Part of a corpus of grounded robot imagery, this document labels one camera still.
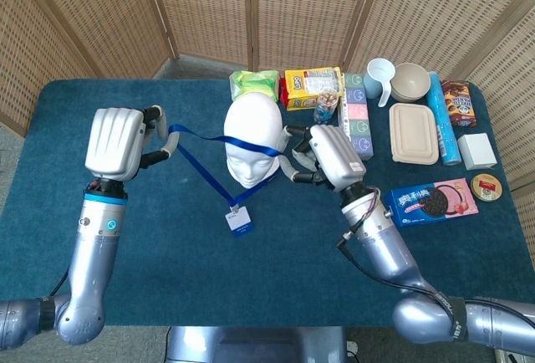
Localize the green tissue pack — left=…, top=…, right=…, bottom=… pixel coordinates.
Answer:
left=228, top=69, right=280, bottom=103

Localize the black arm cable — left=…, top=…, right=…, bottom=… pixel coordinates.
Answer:
left=336, top=195, right=535, bottom=318
left=48, top=268, right=71, bottom=299

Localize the pastel tissue multipack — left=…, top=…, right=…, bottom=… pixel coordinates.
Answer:
left=337, top=72, right=375, bottom=161

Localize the round gold tin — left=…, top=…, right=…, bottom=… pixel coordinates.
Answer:
left=470, top=172, right=503, bottom=203

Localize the blue lanyard with badge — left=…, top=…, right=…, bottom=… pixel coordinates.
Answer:
left=168, top=124, right=283, bottom=238

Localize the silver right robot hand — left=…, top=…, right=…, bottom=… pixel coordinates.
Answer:
left=278, top=124, right=367, bottom=193

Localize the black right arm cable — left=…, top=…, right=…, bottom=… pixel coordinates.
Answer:
left=336, top=195, right=535, bottom=318

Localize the yellow Lipo biscuit bag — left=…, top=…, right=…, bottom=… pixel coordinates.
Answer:
left=278, top=66, right=346, bottom=112

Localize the blue table cloth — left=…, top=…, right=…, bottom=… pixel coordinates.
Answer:
left=0, top=78, right=535, bottom=329

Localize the white foam mannequin head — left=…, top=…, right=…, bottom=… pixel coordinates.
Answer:
left=223, top=92, right=283, bottom=190

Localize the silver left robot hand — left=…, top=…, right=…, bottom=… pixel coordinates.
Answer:
left=84, top=105, right=180, bottom=182

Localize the beige bowl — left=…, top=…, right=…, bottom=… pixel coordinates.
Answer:
left=390, top=62, right=431, bottom=103

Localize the clear candy jar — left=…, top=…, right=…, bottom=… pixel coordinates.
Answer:
left=313, top=88, right=339, bottom=126

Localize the blue-grey robot torso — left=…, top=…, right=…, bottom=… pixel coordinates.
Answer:
left=165, top=325, right=350, bottom=363

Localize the light blue mug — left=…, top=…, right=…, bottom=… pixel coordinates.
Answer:
left=362, top=58, right=396, bottom=108

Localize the beige lidded lunch box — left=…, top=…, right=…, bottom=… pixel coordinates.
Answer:
left=388, top=102, right=441, bottom=166

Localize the small white box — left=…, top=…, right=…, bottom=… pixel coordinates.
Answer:
left=456, top=132, right=498, bottom=171

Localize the brown cookie packet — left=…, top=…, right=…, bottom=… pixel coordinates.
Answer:
left=441, top=79, right=478, bottom=128

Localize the woven bamboo folding screen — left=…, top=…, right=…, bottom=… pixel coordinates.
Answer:
left=0, top=0, right=535, bottom=280

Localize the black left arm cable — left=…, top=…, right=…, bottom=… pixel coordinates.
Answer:
left=48, top=268, right=71, bottom=299

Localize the blue pink Oreo box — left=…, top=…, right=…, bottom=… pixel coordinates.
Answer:
left=384, top=177, right=480, bottom=229

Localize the blue cylindrical tube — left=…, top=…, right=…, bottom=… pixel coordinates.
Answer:
left=425, top=71, right=462, bottom=166

